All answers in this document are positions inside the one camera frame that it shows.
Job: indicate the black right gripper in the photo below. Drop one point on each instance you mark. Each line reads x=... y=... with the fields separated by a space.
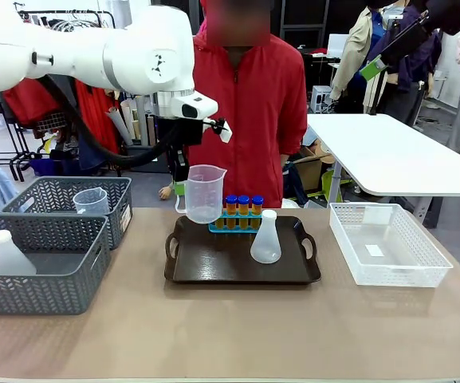
x=407 y=42

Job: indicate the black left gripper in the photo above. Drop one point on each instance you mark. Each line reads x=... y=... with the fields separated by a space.
x=185 y=133

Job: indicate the clear plastic measuring beaker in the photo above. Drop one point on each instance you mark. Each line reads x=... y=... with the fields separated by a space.
x=91 y=201
x=205 y=195

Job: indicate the white plastic conical flask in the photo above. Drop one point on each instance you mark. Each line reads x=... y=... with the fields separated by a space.
x=266 y=247
x=8 y=257

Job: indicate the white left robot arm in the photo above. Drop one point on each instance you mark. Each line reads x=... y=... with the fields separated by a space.
x=94 y=52

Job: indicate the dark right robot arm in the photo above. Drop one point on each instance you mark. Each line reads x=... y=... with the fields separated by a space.
x=453 y=16

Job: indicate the mannequin arm green sleeve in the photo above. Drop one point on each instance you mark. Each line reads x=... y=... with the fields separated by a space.
x=166 y=191

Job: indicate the dark storage box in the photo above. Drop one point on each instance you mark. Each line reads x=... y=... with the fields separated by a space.
x=142 y=157

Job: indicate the white monitor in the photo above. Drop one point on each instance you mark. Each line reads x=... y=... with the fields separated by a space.
x=338 y=44

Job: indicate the white tag on black clamp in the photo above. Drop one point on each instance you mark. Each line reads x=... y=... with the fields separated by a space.
x=225 y=133

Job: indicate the white computer case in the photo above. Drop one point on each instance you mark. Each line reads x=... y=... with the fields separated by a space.
x=322 y=99

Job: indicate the tall gray paper roll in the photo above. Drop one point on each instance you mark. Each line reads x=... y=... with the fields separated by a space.
x=142 y=123

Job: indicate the blue test tube rack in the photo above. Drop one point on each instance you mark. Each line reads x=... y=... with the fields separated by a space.
x=237 y=230

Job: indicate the white desk top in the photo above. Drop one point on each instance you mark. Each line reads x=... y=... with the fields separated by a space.
x=393 y=159

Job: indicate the person in red jacket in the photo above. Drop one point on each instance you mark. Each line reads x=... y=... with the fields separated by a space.
x=261 y=119

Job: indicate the long red dress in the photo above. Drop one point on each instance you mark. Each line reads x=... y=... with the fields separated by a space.
x=94 y=115

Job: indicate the dark brown serving tray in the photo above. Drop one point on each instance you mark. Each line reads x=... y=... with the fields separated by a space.
x=221 y=263

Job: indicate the cardboard box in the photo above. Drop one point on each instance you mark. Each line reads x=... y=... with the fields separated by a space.
x=311 y=169

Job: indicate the green plastic bin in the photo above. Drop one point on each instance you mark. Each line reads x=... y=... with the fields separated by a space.
x=331 y=185

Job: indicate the white desk leg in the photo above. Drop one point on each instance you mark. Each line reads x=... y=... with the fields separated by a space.
x=334 y=187

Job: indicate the gray plastic beaker basket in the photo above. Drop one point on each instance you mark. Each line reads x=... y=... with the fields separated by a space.
x=54 y=195

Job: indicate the dark desk leg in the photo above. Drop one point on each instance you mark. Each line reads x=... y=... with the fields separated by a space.
x=429 y=211

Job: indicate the red jacket garment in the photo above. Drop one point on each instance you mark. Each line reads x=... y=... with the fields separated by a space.
x=26 y=101

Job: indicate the gray plastic flask basket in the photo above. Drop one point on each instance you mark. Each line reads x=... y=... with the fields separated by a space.
x=34 y=293

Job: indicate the white plastic basket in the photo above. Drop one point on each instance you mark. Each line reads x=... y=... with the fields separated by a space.
x=397 y=275

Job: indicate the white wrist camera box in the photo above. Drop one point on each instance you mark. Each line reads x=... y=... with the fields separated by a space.
x=193 y=104

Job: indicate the white label on basket wall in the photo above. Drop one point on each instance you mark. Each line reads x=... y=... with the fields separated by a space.
x=377 y=216

